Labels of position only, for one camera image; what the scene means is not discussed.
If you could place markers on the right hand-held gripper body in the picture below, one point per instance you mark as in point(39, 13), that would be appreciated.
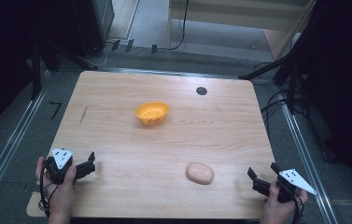
point(290, 182)

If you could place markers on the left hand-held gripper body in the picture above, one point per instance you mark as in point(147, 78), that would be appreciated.
point(61, 158)

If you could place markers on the person's right hand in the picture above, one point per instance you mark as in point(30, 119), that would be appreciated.
point(276, 210)

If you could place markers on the person's left hand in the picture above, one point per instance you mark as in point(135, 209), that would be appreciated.
point(60, 196)

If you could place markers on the black corner tape mark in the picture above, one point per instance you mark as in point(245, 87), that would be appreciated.
point(56, 109)

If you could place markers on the orange plastic bowl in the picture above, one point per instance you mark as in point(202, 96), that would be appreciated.
point(152, 112)

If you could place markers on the black metal stand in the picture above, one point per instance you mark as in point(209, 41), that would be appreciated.
point(35, 71)
point(292, 81)

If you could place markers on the dark curtain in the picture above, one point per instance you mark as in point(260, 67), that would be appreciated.
point(2, 62)
point(344, 93)

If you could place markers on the black round table grommet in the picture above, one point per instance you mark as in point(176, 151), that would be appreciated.
point(201, 90)

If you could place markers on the black floor tape strip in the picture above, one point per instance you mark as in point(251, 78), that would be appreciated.
point(154, 48)
point(129, 45)
point(115, 45)

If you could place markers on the dark cabinet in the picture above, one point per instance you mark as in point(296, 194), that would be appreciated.
point(92, 25)

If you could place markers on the metal floor rail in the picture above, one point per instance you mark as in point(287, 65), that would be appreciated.
point(307, 161)
point(170, 73)
point(8, 149)

